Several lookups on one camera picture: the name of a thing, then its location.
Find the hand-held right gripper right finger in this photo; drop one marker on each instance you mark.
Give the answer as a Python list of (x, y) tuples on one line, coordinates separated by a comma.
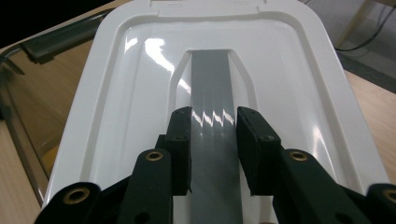
[(258, 149)]

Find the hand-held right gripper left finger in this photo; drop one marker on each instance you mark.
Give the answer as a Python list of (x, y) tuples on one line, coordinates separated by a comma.
[(179, 149)]

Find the transparent grey storage box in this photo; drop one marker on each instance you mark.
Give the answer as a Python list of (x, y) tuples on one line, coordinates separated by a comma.
[(46, 87)]

